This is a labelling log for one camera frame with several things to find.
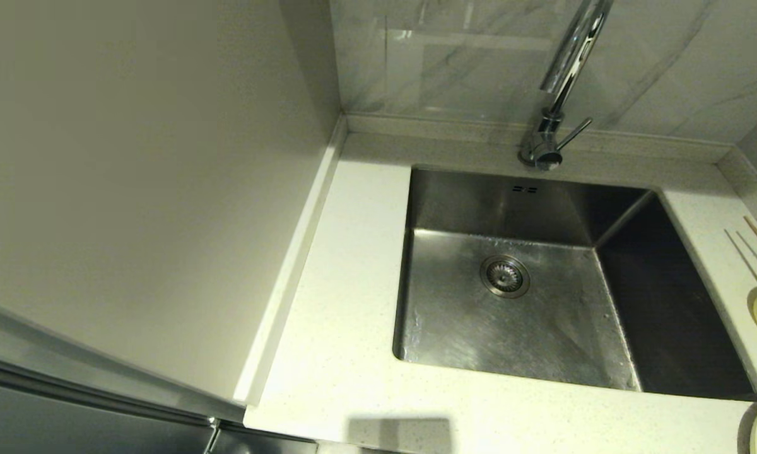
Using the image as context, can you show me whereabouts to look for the stainless steel sink basin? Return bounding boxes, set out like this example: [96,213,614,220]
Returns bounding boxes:
[392,163,757,401]

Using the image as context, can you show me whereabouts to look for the chrome kitchen faucet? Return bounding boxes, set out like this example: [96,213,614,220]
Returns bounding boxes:
[519,0,616,171]

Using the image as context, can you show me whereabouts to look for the beige tall side panel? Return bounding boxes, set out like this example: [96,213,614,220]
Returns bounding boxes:
[0,0,348,407]

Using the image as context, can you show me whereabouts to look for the grey stainless appliance door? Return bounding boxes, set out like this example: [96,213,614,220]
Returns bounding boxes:
[0,303,319,454]

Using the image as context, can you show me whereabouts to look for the round metal drain strainer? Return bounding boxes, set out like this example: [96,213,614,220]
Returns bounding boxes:
[479,253,531,298]

